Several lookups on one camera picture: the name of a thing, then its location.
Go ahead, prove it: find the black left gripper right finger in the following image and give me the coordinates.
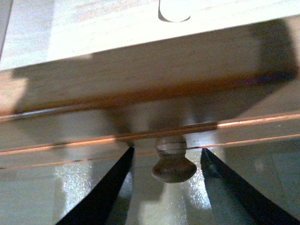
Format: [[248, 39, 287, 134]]
[[201, 148, 300, 225]]

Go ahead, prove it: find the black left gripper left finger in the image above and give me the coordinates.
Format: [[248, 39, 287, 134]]
[[57, 147, 134, 225]]

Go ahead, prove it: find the drawer wooden knob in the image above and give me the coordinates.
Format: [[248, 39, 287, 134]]
[[152, 135, 197, 183]]

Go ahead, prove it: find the white medicine bottle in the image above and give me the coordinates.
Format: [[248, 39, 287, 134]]
[[158, 0, 192, 23]]

